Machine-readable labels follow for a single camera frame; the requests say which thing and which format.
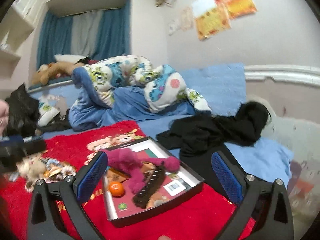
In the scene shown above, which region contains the orange mandarin fruit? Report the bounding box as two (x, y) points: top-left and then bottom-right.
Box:
(108, 181), (125, 198)

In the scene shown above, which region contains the orange triangular snack packet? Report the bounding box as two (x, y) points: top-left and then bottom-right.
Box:
(106, 167), (129, 183)

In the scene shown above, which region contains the dark brown hair clip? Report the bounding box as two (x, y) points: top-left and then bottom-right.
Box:
(132, 162), (166, 209)

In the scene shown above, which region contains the magenta plush bear toy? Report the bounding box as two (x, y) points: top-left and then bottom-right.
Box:
(104, 148), (180, 194)

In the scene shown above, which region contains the grey furry plush toy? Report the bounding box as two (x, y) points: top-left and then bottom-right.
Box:
(16, 158), (47, 192)

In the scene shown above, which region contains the black puffer jacket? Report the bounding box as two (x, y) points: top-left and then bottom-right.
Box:
(4, 83), (40, 137)

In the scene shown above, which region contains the small monster print pillow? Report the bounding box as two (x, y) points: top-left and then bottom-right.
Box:
(37, 98), (60, 127)

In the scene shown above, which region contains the red cartoon bear quilt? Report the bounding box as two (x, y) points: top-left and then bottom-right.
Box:
(1, 121), (236, 239)

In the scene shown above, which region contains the brown plush teddy bear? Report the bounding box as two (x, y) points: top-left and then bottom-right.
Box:
(31, 61), (85, 86)

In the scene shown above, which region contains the black shallow cardboard box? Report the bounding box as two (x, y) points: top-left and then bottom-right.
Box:
(103, 137), (204, 223)

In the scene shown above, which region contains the black clothing pile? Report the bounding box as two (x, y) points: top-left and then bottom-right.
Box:
(156, 101), (270, 196)

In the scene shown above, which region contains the light blue bed sheet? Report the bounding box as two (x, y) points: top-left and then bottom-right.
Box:
(30, 63), (293, 183)

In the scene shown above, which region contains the blue monster cartoon blanket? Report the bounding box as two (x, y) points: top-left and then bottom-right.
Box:
(68, 55), (212, 132)

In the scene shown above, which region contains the blue window curtain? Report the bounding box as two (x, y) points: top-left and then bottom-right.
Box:
(36, 0), (131, 69)

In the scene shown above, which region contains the orange wall certificate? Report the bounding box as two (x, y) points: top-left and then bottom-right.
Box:
(191, 0), (257, 41)

